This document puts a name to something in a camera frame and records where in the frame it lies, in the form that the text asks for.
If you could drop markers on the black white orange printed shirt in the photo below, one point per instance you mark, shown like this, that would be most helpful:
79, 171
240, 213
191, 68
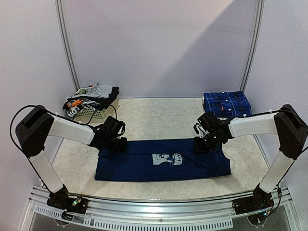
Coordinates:
75, 106

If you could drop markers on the cream perforated laundry basket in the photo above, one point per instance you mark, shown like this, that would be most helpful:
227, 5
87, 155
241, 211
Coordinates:
99, 114

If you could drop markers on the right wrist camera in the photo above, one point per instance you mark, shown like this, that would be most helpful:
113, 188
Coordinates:
206, 123

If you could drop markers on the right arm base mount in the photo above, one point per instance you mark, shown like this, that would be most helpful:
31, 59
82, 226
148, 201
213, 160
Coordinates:
259, 200

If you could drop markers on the grey garment in basket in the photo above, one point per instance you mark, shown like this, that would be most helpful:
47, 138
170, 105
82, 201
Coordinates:
96, 91

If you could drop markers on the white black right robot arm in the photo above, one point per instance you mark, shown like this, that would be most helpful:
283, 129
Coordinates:
283, 126

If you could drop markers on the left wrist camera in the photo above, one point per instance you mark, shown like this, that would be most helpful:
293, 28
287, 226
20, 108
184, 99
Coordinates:
113, 127

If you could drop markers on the aluminium front rail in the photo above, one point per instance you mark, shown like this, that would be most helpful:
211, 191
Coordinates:
209, 214

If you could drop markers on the blue plaid flannel shirt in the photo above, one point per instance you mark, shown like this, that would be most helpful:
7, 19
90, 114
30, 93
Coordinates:
227, 104

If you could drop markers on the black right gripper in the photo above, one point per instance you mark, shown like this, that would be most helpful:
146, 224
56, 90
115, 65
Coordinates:
199, 144

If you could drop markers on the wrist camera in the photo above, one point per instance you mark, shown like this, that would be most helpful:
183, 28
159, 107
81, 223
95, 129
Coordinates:
206, 123
113, 127

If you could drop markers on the black garment in basket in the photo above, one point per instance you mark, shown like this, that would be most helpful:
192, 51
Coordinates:
106, 102

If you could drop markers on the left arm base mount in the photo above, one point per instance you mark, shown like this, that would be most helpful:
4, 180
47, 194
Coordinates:
70, 202

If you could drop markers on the solid blue garment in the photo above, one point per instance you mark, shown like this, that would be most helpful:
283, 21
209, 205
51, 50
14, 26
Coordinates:
161, 160

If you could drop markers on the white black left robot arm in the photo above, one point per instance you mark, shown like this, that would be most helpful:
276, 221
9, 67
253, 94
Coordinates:
39, 124

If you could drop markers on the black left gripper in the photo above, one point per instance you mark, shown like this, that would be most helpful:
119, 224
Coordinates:
122, 148

